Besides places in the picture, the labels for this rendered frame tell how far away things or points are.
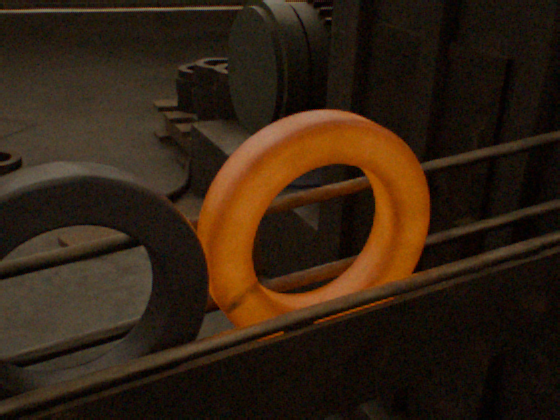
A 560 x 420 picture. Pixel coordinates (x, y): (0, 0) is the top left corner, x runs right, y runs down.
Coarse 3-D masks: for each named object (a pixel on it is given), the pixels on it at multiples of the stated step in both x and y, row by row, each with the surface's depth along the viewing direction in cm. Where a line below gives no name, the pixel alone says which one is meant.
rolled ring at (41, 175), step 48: (0, 192) 40; (48, 192) 40; (96, 192) 42; (144, 192) 43; (0, 240) 40; (144, 240) 44; (192, 240) 46; (192, 288) 48; (144, 336) 49; (192, 336) 49; (0, 384) 43; (48, 384) 46
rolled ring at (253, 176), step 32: (288, 128) 47; (320, 128) 47; (352, 128) 48; (384, 128) 50; (256, 160) 46; (288, 160) 47; (320, 160) 48; (352, 160) 49; (384, 160) 51; (416, 160) 52; (224, 192) 47; (256, 192) 47; (384, 192) 53; (416, 192) 53; (224, 224) 47; (256, 224) 48; (384, 224) 55; (416, 224) 54; (224, 256) 48; (384, 256) 55; (416, 256) 55; (224, 288) 49; (256, 288) 50; (320, 288) 56; (352, 288) 55; (256, 320) 51; (320, 320) 54
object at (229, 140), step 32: (256, 0) 182; (288, 0) 195; (320, 0) 182; (256, 32) 180; (288, 32) 172; (320, 32) 177; (256, 64) 183; (288, 64) 171; (320, 64) 176; (256, 96) 186; (288, 96) 174; (320, 96) 179; (192, 128) 226; (224, 128) 222; (256, 128) 189; (192, 160) 230; (224, 160) 202; (288, 192) 174; (288, 224) 167; (288, 256) 170
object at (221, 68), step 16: (192, 64) 282; (208, 64) 258; (224, 64) 236; (176, 80) 273; (192, 80) 269; (208, 80) 248; (224, 80) 225; (192, 96) 256; (208, 96) 250; (224, 96) 228; (176, 112) 276; (192, 112) 274; (208, 112) 251; (224, 112) 232; (176, 128) 260; (176, 160) 266
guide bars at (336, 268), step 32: (448, 160) 61; (480, 160) 62; (320, 192) 56; (352, 192) 58; (192, 224) 52; (480, 224) 63; (512, 224) 64; (32, 256) 49; (64, 256) 49; (96, 256) 50; (256, 256) 56; (352, 256) 58; (288, 288) 56; (128, 320) 52; (32, 352) 49; (64, 352) 49
